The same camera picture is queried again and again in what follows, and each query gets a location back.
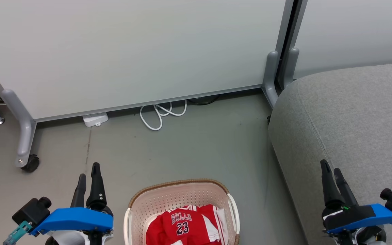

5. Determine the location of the blue-covered right gripper body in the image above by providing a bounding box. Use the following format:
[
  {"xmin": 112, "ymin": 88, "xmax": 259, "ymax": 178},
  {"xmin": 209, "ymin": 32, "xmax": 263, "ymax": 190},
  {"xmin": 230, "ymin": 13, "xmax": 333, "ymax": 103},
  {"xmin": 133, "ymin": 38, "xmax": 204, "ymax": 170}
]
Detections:
[{"xmin": 322, "ymin": 203, "xmax": 392, "ymax": 245}]

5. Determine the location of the blue-covered left gripper body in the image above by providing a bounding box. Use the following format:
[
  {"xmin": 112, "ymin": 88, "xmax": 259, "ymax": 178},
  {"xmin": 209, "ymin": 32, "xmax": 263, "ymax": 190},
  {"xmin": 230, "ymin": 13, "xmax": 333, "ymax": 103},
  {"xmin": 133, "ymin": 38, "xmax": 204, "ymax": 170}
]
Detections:
[{"xmin": 29, "ymin": 206, "xmax": 114, "ymax": 245}]

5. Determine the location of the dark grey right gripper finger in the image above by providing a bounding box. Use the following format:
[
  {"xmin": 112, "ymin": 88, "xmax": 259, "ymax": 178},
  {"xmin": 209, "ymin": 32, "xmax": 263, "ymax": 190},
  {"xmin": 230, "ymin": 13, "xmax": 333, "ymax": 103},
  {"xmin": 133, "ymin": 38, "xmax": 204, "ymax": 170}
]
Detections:
[
  {"xmin": 334, "ymin": 168, "xmax": 359, "ymax": 207},
  {"xmin": 320, "ymin": 159, "xmax": 345, "ymax": 209}
]

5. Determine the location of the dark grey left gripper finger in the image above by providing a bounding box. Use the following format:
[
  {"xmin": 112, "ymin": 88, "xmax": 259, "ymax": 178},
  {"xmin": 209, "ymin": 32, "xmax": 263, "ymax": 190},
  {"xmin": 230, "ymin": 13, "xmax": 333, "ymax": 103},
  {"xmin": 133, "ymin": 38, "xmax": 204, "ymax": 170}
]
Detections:
[
  {"xmin": 86, "ymin": 162, "xmax": 108, "ymax": 211},
  {"xmin": 70, "ymin": 174, "xmax": 87, "ymax": 209}
]

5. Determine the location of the red Bulls 23 jersey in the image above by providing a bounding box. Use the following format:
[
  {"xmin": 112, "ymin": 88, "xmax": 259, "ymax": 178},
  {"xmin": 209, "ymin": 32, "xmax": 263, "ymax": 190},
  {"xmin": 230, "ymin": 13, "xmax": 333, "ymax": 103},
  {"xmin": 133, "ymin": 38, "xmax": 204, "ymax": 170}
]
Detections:
[{"xmin": 145, "ymin": 204, "xmax": 229, "ymax": 245}]

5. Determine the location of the grey fabric sofa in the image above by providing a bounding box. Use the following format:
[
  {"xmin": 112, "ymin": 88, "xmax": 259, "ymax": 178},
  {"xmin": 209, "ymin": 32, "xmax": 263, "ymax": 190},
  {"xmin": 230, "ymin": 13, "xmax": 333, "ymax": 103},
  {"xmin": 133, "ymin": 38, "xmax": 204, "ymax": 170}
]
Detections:
[{"xmin": 268, "ymin": 61, "xmax": 392, "ymax": 245}]

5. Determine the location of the white power adapter box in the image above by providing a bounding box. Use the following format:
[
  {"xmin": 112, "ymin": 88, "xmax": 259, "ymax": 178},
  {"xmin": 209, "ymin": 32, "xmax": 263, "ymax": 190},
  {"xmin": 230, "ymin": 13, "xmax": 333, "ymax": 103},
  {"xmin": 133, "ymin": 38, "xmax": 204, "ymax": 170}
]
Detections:
[{"xmin": 82, "ymin": 112, "xmax": 109, "ymax": 128}]

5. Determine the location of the long grey partition foot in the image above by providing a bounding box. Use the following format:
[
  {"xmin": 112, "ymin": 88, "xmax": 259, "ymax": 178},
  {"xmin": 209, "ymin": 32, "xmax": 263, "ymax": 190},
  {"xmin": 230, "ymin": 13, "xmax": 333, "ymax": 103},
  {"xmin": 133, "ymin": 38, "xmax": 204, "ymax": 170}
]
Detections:
[{"xmin": 0, "ymin": 89, "xmax": 37, "ymax": 168}]

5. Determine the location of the beige perforated plastic laundry basket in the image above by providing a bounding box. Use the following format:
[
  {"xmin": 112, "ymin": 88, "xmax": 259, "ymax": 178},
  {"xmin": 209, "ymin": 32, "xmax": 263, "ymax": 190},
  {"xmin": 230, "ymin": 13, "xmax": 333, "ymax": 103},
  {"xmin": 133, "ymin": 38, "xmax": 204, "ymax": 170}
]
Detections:
[{"xmin": 124, "ymin": 179, "xmax": 241, "ymax": 245}]

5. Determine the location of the white cloth garment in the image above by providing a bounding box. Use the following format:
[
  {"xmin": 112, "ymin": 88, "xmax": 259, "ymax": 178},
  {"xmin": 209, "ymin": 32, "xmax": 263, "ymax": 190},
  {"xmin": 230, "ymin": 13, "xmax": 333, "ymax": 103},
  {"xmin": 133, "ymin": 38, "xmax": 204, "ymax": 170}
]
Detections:
[{"xmin": 215, "ymin": 208, "xmax": 230, "ymax": 244}]

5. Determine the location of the short grey partition foot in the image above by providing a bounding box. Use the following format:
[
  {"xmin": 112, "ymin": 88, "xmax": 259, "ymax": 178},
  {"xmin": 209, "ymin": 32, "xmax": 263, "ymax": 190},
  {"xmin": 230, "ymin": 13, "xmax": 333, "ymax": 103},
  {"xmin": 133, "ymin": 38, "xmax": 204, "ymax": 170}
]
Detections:
[
  {"xmin": 262, "ymin": 50, "xmax": 281, "ymax": 109},
  {"xmin": 282, "ymin": 47, "xmax": 300, "ymax": 90}
]

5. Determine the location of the large white partition board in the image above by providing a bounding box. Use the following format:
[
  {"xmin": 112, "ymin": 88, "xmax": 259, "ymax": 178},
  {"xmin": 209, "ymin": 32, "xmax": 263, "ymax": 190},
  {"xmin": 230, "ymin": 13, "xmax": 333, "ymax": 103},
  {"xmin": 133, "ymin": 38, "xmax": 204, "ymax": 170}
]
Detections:
[{"xmin": 0, "ymin": 0, "xmax": 297, "ymax": 122}]

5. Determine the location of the narrow white partition board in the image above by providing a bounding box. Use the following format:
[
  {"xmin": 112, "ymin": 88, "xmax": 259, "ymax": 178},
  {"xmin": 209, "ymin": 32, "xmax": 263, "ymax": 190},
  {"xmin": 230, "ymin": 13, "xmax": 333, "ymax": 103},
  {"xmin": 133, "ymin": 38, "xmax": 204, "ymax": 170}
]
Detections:
[{"xmin": 293, "ymin": 0, "xmax": 392, "ymax": 80}]

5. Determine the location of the teal cable connector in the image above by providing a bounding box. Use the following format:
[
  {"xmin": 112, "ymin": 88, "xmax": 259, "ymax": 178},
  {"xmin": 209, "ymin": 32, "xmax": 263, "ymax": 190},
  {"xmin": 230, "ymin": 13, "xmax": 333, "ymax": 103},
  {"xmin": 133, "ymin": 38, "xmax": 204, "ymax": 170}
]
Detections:
[{"xmin": 3, "ymin": 220, "xmax": 33, "ymax": 245}]

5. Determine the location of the white looped cable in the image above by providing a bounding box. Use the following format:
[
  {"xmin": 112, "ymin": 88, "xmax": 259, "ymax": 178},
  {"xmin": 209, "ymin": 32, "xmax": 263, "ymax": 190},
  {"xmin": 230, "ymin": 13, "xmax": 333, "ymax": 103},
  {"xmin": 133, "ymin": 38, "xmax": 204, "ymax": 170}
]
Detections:
[{"xmin": 139, "ymin": 100, "xmax": 187, "ymax": 131}]

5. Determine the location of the black floor cable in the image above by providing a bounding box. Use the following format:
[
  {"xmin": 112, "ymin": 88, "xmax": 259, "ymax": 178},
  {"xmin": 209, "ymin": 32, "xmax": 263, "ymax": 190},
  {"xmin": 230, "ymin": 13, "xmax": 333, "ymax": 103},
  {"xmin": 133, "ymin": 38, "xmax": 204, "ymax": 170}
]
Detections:
[{"xmin": 187, "ymin": 95, "xmax": 221, "ymax": 105}]

